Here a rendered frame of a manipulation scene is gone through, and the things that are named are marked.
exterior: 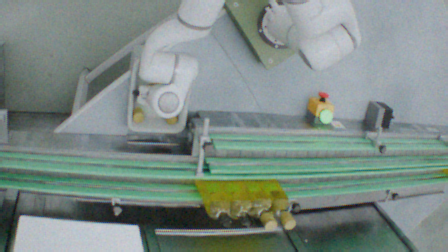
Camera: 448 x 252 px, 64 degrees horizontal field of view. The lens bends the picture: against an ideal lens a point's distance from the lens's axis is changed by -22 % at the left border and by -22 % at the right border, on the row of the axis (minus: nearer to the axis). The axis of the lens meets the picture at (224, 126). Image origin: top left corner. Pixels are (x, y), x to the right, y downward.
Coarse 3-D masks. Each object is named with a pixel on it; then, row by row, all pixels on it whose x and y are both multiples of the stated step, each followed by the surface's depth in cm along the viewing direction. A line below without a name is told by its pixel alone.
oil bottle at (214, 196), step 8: (200, 184) 127; (208, 184) 124; (216, 184) 124; (200, 192) 127; (208, 192) 120; (216, 192) 120; (224, 192) 121; (208, 200) 118; (216, 200) 117; (224, 200) 117; (208, 208) 118; (216, 208) 115; (224, 208) 115; (216, 216) 116
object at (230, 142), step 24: (216, 144) 122; (240, 144) 125; (264, 144) 127; (288, 144) 130; (312, 144) 132; (336, 144) 135; (360, 144) 138; (384, 144) 142; (408, 144) 147; (432, 144) 151
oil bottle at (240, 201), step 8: (224, 184) 126; (232, 184) 126; (240, 184) 127; (232, 192) 122; (240, 192) 122; (232, 200) 118; (240, 200) 118; (248, 200) 119; (232, 208) 117; (240, 208) 116; (248, 208) 117; (232, 216) 118
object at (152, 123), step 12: (132, 72) 120; (132, 84) 121; (144, 84) 129; (132, 96) 122; (132, 108) 124; (144, 108) 132; (132, 120) 129; (144, 120) 132; (156, 120) 133; (180, 120) 131; (156, 132) 129; (168, 132) 130
